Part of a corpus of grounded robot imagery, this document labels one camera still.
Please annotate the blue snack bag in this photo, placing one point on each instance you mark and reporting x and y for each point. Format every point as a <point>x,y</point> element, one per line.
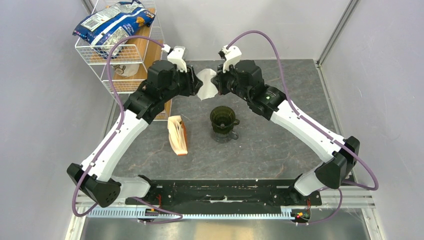
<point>103,29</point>

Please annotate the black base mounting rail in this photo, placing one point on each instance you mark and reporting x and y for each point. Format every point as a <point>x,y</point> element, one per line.
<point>227,196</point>

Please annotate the aluminium corner frame post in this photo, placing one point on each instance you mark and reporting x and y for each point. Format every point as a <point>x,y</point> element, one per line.
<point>345,17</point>

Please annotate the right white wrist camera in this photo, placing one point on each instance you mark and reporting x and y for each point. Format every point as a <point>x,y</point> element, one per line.
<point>231,55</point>

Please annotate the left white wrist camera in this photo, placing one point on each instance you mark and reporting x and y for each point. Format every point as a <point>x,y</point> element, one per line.
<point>176,56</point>

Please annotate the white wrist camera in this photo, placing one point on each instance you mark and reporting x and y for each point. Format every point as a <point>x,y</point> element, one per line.
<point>231,55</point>
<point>176,56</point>

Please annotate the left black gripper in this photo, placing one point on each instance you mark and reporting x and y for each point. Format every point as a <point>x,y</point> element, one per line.
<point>193,83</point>

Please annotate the dark green coffee dripper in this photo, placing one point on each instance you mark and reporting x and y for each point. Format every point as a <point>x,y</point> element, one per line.
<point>223,119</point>

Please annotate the white wire wooden shelf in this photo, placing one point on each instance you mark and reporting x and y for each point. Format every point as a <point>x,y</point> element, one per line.
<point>138,51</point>

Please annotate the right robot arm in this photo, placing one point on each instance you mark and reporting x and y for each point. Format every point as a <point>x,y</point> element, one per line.
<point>245,80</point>

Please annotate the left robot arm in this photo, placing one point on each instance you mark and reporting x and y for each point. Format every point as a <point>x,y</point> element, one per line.
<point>94,176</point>

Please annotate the white cable duct strip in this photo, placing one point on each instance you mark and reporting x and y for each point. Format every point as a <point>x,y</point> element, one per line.
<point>148,213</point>

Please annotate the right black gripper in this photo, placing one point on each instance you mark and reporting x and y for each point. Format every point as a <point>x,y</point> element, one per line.
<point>219,79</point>

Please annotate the clear glass coffee server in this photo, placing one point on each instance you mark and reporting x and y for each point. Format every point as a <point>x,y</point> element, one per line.
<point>224,137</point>

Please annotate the white paper coffee filter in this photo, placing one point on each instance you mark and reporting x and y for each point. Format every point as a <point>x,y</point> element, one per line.
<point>208,89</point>

